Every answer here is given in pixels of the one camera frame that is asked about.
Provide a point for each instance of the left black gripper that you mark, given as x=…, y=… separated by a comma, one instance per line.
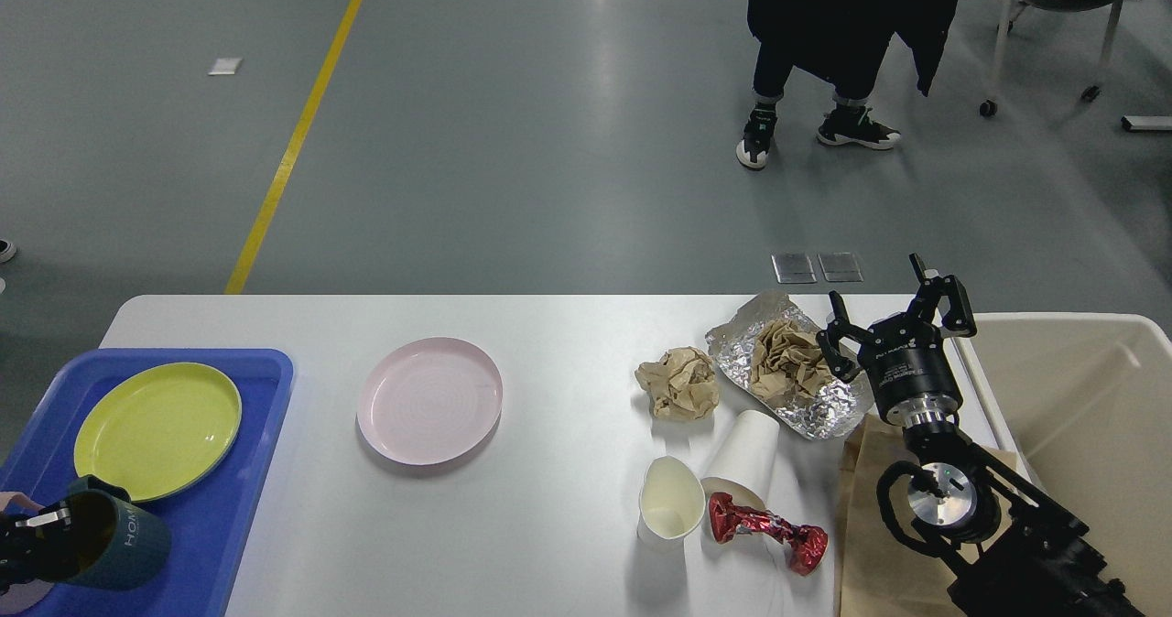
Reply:
x=36, y=547

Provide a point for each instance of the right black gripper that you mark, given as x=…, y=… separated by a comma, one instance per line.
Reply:
x=910, y=376

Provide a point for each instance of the dark teal mug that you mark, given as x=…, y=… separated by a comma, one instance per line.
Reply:
x=100, y=539

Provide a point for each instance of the pink plate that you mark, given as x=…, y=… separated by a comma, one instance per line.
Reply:
x=430, y=401

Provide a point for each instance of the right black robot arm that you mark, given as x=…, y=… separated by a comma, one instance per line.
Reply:
x=1012, y=549

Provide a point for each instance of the pink mug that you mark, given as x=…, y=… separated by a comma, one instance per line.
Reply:
x=22, y=597

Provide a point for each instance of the right metal floor plate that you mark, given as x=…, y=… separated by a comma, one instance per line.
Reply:
x=840, y=267

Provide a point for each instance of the metal floor plate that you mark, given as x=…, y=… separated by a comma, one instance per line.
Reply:
x=840, y=267
x=794, y=269

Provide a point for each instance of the crumpled brown paper on foil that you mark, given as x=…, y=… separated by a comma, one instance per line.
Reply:
x=786, y=362

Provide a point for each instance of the aluminium foil sheet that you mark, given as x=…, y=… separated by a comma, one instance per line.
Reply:
x=834, y=411

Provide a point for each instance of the left metal floor plate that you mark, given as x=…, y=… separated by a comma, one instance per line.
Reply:
x=794, y=269

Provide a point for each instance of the yellow plate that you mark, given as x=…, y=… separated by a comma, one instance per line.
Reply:
x=160, y=431

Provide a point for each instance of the blue plastic tray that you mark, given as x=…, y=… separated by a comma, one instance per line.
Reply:
x=209, y=522

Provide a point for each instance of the beige plastic bin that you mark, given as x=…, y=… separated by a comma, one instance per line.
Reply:
x=1085, y=399

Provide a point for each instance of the lying white paper cup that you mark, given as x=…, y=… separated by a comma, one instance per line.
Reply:
x=743, y=463

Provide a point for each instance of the crumpled brown paper ball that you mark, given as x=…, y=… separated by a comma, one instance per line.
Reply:
x=681, y=385

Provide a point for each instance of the red foil wrapper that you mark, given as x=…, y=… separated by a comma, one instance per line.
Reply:
x=727, y=520

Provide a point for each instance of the brown paper bag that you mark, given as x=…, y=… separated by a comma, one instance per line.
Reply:
x=875, y=575

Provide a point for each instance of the upright white paper cup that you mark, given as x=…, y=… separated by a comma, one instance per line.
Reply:
x=671, y=504

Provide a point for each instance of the shoe at left edge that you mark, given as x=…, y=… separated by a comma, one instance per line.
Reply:
x=8, y=251

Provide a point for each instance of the white bar on floor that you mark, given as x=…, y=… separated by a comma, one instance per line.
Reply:
x=1135, y=123

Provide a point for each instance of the person in black coat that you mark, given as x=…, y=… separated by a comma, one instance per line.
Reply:
x=843, y=43

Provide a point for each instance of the white paper on floor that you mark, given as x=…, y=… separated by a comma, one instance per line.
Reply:
x=225, y=66

